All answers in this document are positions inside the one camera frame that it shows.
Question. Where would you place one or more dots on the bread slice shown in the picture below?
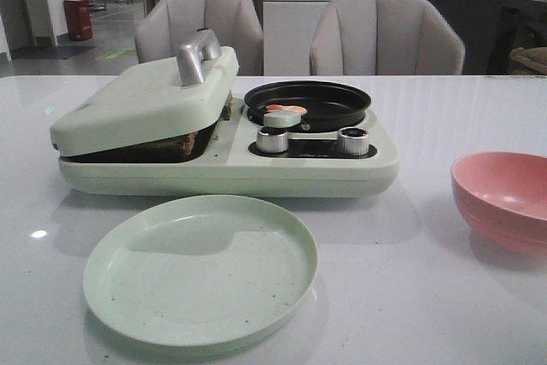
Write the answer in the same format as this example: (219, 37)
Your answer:
(226, 112)
(163, 150)

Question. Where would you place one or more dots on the green breakfast maker lid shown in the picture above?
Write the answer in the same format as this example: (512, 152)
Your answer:
(146, 103)

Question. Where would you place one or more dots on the pink plastic bowl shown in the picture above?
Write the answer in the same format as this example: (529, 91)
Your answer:
(502, 196)

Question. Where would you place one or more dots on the green breakfast maker base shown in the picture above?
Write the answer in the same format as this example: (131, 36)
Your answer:
(227, 166)

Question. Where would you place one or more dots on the left silver control knob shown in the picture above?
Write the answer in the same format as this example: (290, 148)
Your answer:
(271, 140)

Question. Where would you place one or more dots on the silver control knob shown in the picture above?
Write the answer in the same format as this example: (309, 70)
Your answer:
(271, 140)
(352, 141)

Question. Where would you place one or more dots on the black round frying pan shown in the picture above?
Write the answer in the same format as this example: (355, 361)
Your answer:
(330, 106)

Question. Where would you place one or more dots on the right silver control knob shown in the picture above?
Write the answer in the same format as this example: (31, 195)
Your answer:
(352, 141)

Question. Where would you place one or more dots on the light green round plate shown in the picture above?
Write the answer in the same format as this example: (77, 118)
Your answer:
(197, 273)

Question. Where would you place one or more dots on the right grey upholstered chair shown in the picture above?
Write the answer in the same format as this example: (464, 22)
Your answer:
(384, 37)

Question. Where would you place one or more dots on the grey upholstered chair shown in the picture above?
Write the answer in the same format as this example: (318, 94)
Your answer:
(384, 37)
(172, 22)

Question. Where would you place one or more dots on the left grey upholstered chair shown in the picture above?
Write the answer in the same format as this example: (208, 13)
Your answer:
(172, 22)

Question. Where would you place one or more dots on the white cabinet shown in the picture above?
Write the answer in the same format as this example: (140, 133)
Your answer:
(289, 27)

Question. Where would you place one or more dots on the red trash bin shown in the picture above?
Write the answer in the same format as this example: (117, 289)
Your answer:
(78, 19)

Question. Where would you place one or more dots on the dark grey counter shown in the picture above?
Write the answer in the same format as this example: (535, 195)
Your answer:
(491, 29)

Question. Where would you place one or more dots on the beige cushion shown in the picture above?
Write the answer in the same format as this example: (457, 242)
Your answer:
(533, 58)

